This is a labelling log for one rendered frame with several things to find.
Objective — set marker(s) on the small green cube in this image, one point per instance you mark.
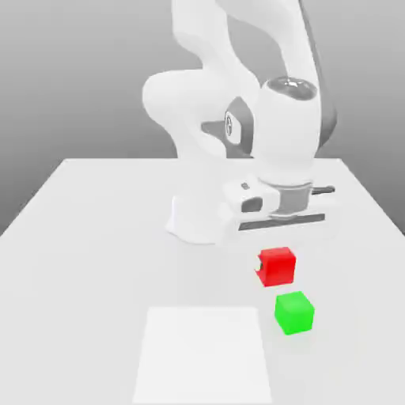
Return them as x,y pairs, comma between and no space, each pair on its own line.
295,313

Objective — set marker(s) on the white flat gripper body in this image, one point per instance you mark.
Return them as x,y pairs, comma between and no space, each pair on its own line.
281,222

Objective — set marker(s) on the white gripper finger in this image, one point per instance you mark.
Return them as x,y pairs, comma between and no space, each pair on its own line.
261,266

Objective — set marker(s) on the small red cube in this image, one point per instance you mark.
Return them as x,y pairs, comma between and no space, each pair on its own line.
280,267

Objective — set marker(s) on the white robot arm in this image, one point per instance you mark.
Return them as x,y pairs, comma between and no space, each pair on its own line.
284,126

